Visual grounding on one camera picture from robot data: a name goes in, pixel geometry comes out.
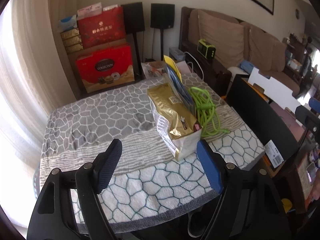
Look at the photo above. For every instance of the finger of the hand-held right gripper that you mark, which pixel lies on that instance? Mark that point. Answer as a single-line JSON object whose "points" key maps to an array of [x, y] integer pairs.
{"points": [[315, 103], [308, 118]]}

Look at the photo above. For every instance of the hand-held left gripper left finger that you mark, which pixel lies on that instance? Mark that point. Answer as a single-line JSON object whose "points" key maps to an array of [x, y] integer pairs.
{"points": [[110, 165]]}

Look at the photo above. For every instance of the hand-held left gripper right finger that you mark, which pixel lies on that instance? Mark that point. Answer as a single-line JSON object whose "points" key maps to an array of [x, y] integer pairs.
{"points": [[208, 165]]}

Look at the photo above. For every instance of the black and white cardboard box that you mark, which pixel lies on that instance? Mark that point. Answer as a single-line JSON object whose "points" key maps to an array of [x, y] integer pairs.
{"points": [[255, 115]]}

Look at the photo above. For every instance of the gold tissue pack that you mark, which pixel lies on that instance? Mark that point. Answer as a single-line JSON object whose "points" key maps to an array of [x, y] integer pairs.
{"points": [[172, 115]]}

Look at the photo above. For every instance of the yellow booklet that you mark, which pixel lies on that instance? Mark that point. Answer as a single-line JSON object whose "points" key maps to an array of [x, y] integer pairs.
{"points": [[168, 61]]}

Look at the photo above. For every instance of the brown sofa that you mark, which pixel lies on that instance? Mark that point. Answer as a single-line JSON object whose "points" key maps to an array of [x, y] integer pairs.
{"points": [[275, 77]]}

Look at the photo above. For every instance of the smartphone with lit screen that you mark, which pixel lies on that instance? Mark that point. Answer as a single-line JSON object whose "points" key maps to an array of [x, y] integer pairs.
{"points": [[311, 172]]}

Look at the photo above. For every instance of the dark wooden cabinet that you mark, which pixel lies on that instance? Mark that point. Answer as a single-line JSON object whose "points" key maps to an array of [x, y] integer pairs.
{"points": [[295, 52]]}

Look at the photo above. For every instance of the grey shoe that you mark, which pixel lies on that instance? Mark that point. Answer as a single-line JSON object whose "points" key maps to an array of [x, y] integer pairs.
{"points": [[196, 225]]}

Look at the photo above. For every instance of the brown sofa cushion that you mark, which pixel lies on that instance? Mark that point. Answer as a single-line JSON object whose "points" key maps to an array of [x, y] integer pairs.
{"points": [[267, 50], [222, 35]]}

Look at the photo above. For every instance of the light blue massager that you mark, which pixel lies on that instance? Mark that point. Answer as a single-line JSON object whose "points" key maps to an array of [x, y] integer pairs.
{"points": [[246, 66]]}

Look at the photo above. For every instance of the dark blue printed card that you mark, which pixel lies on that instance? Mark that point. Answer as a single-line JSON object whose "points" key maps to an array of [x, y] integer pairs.
{"points": [[178, 85]]}

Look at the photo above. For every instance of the yellow object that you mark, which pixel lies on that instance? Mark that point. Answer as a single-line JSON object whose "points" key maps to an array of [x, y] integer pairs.
{"points": [[286, 205]]}

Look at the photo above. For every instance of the red Collection gift bag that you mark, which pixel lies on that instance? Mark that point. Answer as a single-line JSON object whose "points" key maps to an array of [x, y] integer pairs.
{"points": [[105, 67]]}

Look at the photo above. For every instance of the clear plastic bag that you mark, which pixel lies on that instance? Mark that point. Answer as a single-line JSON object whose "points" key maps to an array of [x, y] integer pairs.
{"points": [[152, 72]]}

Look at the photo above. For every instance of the cluttered brown cardboard box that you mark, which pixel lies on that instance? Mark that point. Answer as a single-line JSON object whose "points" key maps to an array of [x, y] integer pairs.
{"points": [[155, 66]]}

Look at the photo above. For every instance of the black speaker stand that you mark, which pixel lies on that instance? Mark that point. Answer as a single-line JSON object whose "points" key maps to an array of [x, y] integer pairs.
{"points": [[137, 55], [162, 42]]}

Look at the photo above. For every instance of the grey box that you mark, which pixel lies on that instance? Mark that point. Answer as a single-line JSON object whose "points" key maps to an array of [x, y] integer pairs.
{"points": [[177, 54]]}

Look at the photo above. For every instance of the green portable radio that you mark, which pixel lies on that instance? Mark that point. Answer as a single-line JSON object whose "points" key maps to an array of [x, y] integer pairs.
{"points": [[206, 49]]}

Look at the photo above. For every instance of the gold tea box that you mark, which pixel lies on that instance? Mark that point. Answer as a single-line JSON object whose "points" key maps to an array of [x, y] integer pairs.
{"points": [[70, 34], [72, 41], [73, 48]]}

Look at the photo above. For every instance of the white curtain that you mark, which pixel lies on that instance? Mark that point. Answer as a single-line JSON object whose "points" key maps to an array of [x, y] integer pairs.
{"points": [[32, 67]]}

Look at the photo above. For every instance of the blue white tissue pack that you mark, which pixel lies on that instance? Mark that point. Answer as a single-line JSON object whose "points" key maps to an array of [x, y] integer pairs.
{"points": [[67, 23]]}

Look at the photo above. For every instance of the black speaker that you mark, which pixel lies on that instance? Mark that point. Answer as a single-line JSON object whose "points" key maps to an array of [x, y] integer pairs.
{"points": [[133, 17], [162, 16]]}

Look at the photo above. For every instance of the white pink packet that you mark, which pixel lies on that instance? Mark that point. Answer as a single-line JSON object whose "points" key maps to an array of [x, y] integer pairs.
{"points": [[88, 10]]}

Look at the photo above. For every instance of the round wall clock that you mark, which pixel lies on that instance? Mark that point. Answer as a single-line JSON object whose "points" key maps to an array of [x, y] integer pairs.
{"points": [[297, 13]]}

